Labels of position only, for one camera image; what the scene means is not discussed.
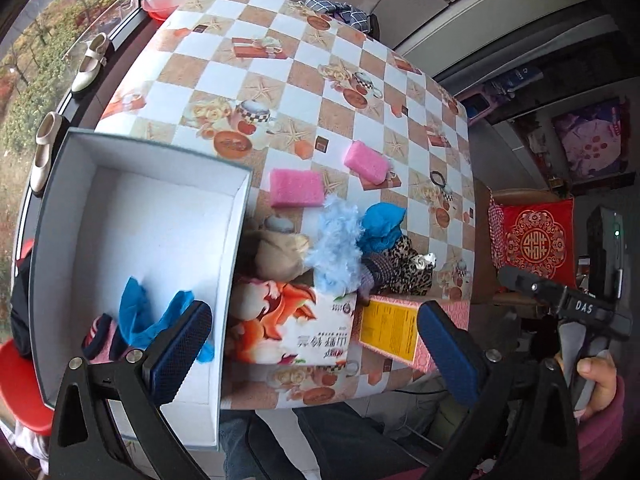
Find person's right hand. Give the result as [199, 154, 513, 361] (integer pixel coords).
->
[575, 350, 618, 418]

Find red plastic stool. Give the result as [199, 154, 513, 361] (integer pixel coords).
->
[0, 340, 53, 436]

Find red embroidered cushion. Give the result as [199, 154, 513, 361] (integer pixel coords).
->
[501, 199, 576, 286]

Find blue box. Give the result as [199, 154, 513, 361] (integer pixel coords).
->
[500, 67, 543, 93]

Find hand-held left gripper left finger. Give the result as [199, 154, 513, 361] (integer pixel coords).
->
[48, 301, 216, 480]

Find blue cloth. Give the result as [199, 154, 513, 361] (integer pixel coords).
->
[357, 203, 407, 255]

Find floral tissue pack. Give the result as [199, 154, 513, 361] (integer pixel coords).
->
[225, 275, 358, 366]

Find dark plaid cloth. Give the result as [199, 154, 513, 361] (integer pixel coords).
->
[300, 0, 371, 36]

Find striped sock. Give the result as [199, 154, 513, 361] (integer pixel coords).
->
[81, 312, 131, 363]

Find small pink foam sponge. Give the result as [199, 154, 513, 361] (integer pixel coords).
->
[344, 140, 391, 185]

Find purple knit sock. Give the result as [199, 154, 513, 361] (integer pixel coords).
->
[357, 255, 396, 298]

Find pink stool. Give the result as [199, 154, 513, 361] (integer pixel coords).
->
[462, 87, 501, 123]

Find large white cardboard box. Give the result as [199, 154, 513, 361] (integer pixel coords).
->
[27, 129, 256, 453]

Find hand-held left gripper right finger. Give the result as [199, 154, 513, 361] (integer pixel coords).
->
[416, 301, 582, 480]

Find leopard print scrunchie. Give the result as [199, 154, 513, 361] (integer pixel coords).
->
[370, 237, 433, 297]

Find red gingham cloth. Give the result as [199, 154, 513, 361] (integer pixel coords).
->
[487, 195, 506, 266]

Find cream strap shoe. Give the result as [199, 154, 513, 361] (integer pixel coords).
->
[71, 32, 110, 93]
[29, 112, 63, 196]

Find beige cloth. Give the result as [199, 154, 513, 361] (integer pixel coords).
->
[252, 215, 313, 281]

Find light blue feather scrunchie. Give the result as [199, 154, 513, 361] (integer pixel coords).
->
[305, 195, 368, 296]

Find checkered printed tablecloth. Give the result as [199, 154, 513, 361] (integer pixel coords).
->
[95, 0, 473, 408]

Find white plastic bag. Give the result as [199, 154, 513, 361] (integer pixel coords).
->
[15, 420, 51, 466]

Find wooden chair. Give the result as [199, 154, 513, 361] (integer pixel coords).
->
[472, 187, 576, 306]

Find large pink foam sponge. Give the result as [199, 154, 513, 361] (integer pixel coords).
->
[269, 169, 326, 209]

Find person's legs in jeans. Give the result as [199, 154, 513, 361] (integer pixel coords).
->
[220, 402, 426, 480]

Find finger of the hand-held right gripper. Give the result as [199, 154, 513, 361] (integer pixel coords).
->
[496, 265, 633, 341]

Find purple printed package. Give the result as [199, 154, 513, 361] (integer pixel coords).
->
[552, 100, 628, 176]

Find white cabinet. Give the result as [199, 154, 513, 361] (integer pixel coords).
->
[395, 0, 601, 56]

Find person's right forearm pink sleeve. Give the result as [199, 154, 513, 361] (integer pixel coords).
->
[575, 377, 626, 463]

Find black cloth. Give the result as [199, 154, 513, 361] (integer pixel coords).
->
[10, 247, 36, 358]

